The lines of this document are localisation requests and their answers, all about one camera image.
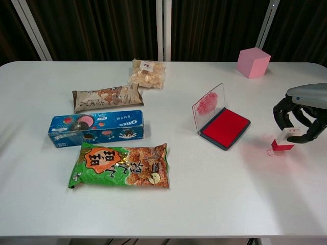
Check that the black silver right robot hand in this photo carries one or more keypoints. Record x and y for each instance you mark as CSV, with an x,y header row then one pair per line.
x,y
313,95

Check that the red white stamp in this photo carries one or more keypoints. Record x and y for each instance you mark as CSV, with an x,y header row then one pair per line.
x,y
281,146

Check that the pink foam cube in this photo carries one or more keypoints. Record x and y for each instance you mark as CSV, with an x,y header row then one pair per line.
x,y
251,62

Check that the red ink pad clear lid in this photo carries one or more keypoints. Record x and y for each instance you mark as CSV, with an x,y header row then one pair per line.
x,y
224,127

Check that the clear bag of pale snacks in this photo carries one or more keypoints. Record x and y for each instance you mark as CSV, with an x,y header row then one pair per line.
x,y
146,75

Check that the green orange rice cracker bag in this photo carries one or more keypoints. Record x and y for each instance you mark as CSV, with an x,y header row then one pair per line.
x,y
120,166

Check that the brown beige snack pack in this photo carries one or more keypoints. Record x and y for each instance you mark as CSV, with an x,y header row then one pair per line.
x,y
107,99

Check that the blue Oreo cookie box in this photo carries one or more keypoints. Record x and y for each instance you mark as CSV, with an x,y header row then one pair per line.
x,y
97,128

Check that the dark brown curtain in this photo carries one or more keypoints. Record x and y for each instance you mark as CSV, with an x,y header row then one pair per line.
x,y
102,28

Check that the white slanted frame post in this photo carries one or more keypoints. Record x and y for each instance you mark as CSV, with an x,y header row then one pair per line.
x,y
32,30
267,24

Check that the white upright frame post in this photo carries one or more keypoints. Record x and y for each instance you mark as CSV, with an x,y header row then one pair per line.
x,y
163,28

